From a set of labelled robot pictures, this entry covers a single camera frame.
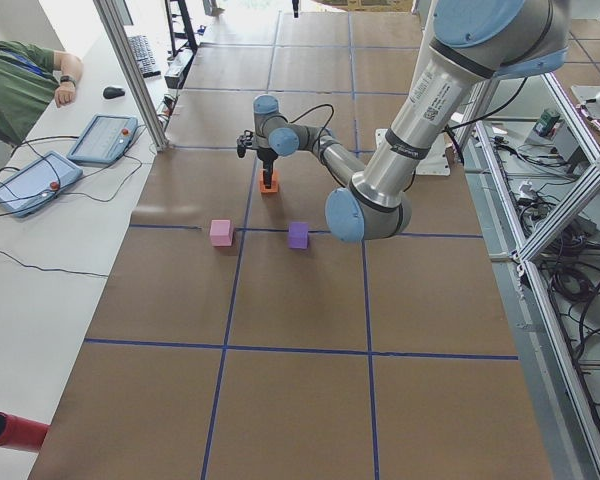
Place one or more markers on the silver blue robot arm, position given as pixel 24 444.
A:
pixel 472 41

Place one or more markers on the red tube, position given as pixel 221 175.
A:
pixel 18 433

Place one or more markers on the person in green shirt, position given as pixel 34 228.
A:
pixel 29 76

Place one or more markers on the black keyboard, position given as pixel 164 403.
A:
pixel 143 56

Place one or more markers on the orange foam cube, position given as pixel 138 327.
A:
pixel 269 188

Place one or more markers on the purple foam cube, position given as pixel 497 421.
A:
pixel 298 235

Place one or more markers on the aluminium frame post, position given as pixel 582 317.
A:
pixel 113 26

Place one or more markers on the person's hand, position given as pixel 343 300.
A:
pixel 65 94

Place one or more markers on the blue teach pendant near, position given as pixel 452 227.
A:
pixel 35 185

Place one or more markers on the blue teach pendant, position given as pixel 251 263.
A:
pixel 104 140
pixel 35 185

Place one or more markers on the aluminium frame rack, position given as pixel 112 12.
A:
pixel 533 161

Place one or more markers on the pink foam cube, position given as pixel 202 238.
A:
pixel 221 233

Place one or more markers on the black computer mouse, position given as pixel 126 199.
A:
pixel 112 92

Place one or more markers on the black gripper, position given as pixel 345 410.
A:
pixel 267 156

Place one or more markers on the blue teach pendant far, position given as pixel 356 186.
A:
pixel 104 140

